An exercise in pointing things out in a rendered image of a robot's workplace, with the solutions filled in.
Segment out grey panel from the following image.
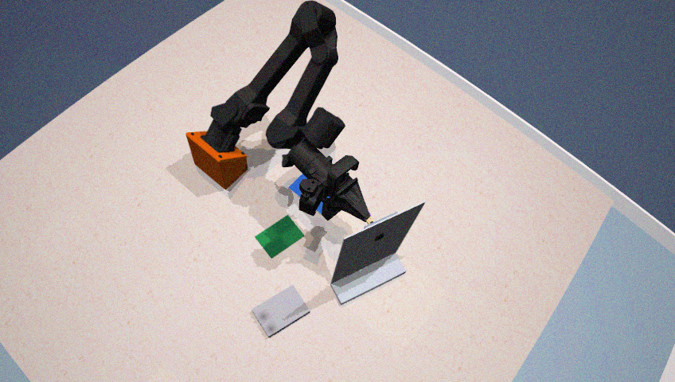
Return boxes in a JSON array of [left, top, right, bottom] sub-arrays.
[[330, 201, 426, 305]]

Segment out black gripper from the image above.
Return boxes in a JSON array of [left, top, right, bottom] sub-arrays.
[[304, 155, 370, 222]]

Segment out blue square mat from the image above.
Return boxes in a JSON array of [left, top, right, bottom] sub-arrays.
[[288, 174, 323, 214]]

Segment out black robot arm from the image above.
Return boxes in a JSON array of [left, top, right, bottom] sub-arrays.
[[201, 0, 345, 216]]

